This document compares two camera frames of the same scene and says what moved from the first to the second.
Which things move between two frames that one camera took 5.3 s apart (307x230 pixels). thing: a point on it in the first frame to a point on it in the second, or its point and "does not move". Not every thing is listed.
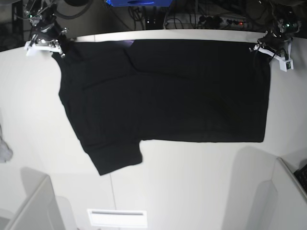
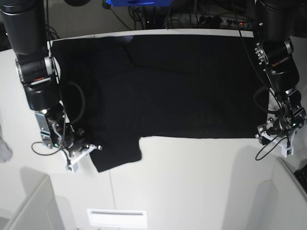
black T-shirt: [118, 94] does not move
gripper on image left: [48, 33] to [74, 139]
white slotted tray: [110, 217] does not move
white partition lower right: [292, 199] does not move
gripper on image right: [276, 41] to [282, 126]
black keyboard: [301, 175] does not move
